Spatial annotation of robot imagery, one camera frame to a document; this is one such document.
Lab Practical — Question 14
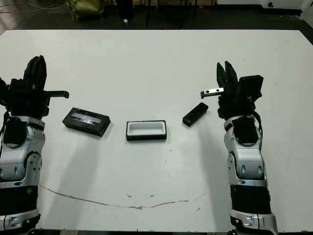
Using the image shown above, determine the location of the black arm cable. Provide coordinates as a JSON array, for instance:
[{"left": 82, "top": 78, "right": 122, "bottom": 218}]
[
  {"left": 251, "top": 110, "right": 264, "bottom": 150},
  {"left": 0, "top": 102, "right": 13, "bottom": 138}
]

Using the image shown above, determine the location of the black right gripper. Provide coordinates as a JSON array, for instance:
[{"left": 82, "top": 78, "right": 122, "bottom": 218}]
[{"left": 200, "top": 61, "right": 261, "bottom": 120}]

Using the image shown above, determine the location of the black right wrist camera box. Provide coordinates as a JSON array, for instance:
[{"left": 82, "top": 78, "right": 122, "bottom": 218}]
[{"left": 239, "top": 74, "right": 264, "bottom": 99}]

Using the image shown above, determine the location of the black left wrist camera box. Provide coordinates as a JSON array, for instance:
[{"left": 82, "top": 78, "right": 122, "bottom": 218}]
[{"left": 0, "top": 77, "right": 10, "bottom": 106}]

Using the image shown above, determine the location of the black upright floor object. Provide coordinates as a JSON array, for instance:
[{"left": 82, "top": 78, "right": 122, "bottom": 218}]
[{"left": 116, "top": 0, "right": 134, "bottom": 21}]

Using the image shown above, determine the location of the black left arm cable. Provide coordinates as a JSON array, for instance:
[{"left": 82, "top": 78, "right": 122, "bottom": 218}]
[{"left": 0, "top": 102, "right": 13, "bottom": 138}]

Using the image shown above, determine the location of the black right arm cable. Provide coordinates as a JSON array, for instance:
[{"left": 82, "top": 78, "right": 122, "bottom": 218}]
[{"left": 251, "top": 110, "right": 264, "bottom": 150}]

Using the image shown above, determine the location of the olive green bag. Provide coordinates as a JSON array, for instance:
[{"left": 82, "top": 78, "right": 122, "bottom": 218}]
[{"left": 70, "top": 0, "right": 104, "bottom": 22}]

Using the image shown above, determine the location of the white cabinet with black knob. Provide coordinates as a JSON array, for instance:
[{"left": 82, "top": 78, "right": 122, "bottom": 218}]
[{"left": 259, "top": 0, "right": 301, "bottom": 10}]

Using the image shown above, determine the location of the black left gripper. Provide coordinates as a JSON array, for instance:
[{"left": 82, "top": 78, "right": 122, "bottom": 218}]
[{"left": 4, "top": 55, "right": 69, "bottom": 120}]

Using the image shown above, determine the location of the black office chair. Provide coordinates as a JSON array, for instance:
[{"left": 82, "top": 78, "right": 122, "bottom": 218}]
[{"left": 145, "top": 0, "right": 199, "bottom": 28}]

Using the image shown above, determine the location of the black box with white insert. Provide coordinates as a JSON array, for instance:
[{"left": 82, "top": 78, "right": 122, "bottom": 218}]
[{"left": 126, "top": 119, "right": 168, "bottom": 142}]

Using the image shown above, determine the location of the black slim camera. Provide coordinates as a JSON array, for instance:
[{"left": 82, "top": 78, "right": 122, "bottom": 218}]
[{"left": 182, "top": 102, "right": 209, "bottom": 127}]

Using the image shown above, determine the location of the white board panel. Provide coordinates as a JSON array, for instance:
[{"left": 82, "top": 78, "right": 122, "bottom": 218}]
[{"left": 299, "top": 0, "right": 313, "bottom": 47}]

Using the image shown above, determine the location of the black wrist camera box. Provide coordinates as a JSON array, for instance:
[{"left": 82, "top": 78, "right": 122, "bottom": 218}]
[
  {"left": 0, "top": 77, "right": 10, "bottom": 106},
  {"left": 239, "top": 74, "right": 264, "bottom": 99}
]

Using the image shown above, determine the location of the black box lid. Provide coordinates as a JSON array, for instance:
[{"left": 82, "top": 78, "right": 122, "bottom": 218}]
[{"left": 62, "top": 107, "right": 112, "bottom": 139}]

